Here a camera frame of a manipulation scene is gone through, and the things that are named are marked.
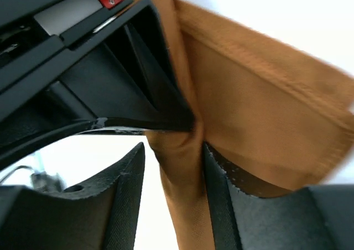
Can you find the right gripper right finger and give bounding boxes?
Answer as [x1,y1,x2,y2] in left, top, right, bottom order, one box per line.
[203,144,353,249]

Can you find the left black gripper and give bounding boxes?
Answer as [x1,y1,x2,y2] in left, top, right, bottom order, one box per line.
[1,0,133,101]

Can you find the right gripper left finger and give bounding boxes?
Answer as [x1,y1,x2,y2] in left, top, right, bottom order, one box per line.
[1,143,145,250]

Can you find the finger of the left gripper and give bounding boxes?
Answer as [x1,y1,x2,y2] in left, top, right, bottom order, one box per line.
[1,0,194,164]

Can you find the orange cloth napkin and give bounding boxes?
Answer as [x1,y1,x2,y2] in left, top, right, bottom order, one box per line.
[146,0,353,249]

